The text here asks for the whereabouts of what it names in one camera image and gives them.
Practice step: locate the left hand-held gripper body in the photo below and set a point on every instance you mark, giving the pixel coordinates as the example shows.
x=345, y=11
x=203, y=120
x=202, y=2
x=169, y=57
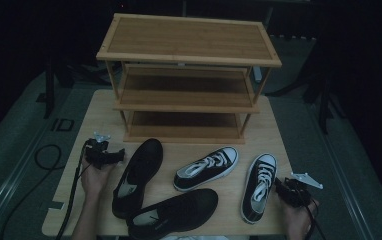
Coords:
x=97, y=155

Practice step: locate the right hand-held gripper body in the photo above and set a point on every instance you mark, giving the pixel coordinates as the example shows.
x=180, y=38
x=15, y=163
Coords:
x=297, y=195

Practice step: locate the black knit shoe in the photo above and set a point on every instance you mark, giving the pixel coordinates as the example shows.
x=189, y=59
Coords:
x=142, y=166
x=185, y=208

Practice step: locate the black white canvas sneaker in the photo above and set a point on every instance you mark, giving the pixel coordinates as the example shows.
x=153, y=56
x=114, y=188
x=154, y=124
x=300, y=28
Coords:
x=254, y=206
x=212, y=168

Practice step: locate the wooden shoe rack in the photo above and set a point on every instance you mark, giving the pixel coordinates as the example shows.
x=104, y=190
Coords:
x=189, y=40

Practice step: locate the person's right hand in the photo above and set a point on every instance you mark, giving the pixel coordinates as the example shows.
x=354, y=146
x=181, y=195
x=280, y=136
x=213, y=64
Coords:
x=297, y=221

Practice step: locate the person's left hand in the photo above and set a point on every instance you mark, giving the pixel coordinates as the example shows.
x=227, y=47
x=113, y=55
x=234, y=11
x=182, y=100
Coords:
x=94, y=181

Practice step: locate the black tape piece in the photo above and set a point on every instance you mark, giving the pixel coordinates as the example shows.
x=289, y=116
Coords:
x=56, y=205

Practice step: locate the black metal stand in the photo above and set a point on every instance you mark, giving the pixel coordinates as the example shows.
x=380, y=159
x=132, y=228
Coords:
x=324, y=106
x=49, y=90

